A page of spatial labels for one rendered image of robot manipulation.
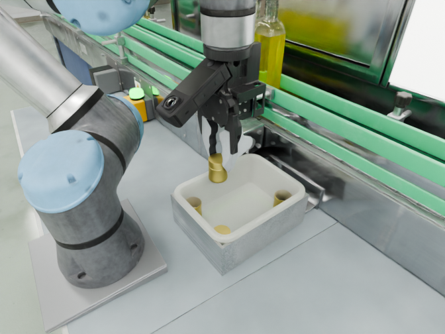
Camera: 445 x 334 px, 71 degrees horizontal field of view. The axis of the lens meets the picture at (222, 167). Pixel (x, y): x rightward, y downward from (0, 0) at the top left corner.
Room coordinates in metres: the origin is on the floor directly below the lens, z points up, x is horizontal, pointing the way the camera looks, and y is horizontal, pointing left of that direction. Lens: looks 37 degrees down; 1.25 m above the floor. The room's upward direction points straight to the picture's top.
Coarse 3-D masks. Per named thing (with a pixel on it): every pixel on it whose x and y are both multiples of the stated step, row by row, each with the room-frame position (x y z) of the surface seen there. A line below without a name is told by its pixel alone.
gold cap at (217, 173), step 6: (210, 156) 0.46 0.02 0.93; (216, 156) 0.46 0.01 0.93; (210, 162) 0.44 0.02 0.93; (216, 162) 0.44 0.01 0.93; (210, 168) 0.44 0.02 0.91; (216, 168) 0.43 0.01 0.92; (222, 168) 0.44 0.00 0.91; (210, 174) 0.44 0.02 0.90; (216, 174) 0.43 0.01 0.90; (222, 174) 0.44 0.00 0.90; (210, 180) 0.44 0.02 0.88; (216, 180) 0.43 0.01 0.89; (222, 180) 0.44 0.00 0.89
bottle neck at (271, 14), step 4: (268, 0) 0.73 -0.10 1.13; (272, 0) 0.72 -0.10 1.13; (276, 0) 0.73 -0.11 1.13; (268, 4) 0.73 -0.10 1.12; (272, 4) 0.72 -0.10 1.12; (276, 4) 0.73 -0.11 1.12; (264, 8) 0.74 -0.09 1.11; (268, 8) 0.73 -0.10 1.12; (272, 8) 0.72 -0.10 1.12; (276, 8) 0.73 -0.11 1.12; (268, 12) 0.73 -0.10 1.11; (272, 12) 0.72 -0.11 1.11; (276, 12) 0.73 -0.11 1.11; (264, 16) 0.74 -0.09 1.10; (268, 16) 0.73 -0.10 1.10; (272, 16) 0.72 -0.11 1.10; (276, 16) 0.73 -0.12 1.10; (272, 20) 0.72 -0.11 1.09
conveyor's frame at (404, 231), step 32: (64, 32) 1.66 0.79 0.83; (96, 64) 1.33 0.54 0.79; (128, 64) 1.06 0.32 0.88; (160, 96) 0.86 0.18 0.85; (192, 128) 0.73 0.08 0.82; (288, 160) 0.58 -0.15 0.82; (320, 160) 0.52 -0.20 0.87; (352, 192) 0.45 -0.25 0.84; (384, 192) 0.41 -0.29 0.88; (352, 224) 0.44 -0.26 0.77; (384, 224) 0.39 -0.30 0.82; (416, 224) 0.36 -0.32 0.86; (416, 256) 0.34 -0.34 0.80
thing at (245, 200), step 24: (240, 168) 0.56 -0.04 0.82; (264, 168) 0.55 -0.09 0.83; (192, 192) 0.48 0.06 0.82; (216, 192) 0.52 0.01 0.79; (240, 192) 0.53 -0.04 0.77; (264, 192) 0.53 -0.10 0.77; (192, 216) 0.40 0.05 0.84; (216, 216) 0.46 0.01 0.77; (240, 216) 0.46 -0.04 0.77; (264, 216) 0.39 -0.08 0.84; (216, 240) 0.34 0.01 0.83
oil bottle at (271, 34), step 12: (264, 24) 0.72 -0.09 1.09; (276, 24) 0.72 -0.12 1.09; (264, 36) 0.71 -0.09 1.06; (276, 36) 0.71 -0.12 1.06; (264, 48) 0.71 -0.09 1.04; (276, 48) 0.72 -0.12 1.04; (264, 60) 0.71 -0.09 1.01; (276, 60) 0.72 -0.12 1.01; (264, 72) 0.70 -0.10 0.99; (276, 72) 0.72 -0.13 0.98; (276, 84) 0.72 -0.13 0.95
